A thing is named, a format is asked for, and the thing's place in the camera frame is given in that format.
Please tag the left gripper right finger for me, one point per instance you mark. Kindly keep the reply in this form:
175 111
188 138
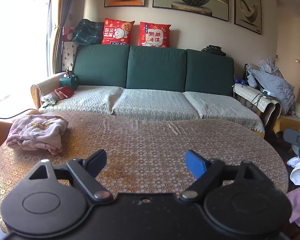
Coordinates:
208 175

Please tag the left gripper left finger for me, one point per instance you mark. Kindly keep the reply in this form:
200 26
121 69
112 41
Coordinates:
84 172

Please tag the white garment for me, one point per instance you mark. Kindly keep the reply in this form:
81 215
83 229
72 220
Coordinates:
295 174

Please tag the armchair with yellow cover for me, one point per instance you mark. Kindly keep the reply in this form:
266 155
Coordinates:
269 110

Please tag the folded pink floral garment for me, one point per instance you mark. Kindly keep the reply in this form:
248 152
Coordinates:
35 132

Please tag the grey quilted jacket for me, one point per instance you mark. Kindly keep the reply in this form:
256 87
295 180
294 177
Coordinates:
269 77

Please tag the red booklet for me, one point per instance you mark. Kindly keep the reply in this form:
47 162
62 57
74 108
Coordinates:
64 92

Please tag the teal tissue box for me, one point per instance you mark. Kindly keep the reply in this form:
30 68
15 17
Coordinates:
71 81

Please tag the green sofa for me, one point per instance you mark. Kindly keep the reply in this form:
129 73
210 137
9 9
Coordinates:
153 84

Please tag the black object on sofa back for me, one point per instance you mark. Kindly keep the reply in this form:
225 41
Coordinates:
217 50

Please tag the green plaid cushion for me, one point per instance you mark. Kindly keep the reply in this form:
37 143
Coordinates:
88 32

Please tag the left red cushion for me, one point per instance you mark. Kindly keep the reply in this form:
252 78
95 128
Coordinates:
117 32

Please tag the red cushion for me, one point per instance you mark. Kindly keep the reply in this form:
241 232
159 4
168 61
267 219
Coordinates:
154 35
117 32

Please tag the right framed picture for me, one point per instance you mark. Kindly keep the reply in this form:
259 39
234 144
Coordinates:
248 15

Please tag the right red cushion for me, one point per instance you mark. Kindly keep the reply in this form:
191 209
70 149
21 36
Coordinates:
154 35

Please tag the curtain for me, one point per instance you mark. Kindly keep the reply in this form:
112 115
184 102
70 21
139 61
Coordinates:
57 15

